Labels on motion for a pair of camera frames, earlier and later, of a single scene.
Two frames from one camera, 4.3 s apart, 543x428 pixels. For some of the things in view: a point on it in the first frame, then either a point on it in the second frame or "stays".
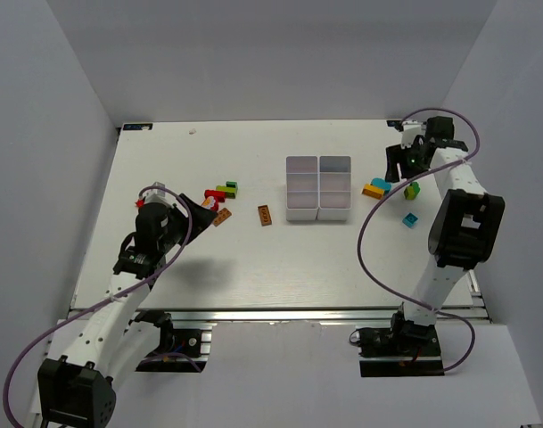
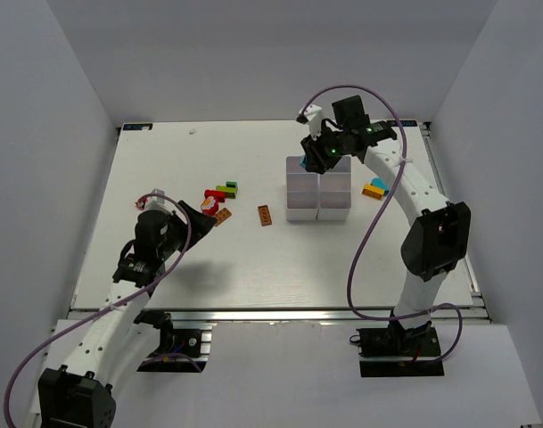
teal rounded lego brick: (382, 184) stays
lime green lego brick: (230, 192) stays
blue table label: (137, 127) stays
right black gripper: (399, 157) to (316, 153)
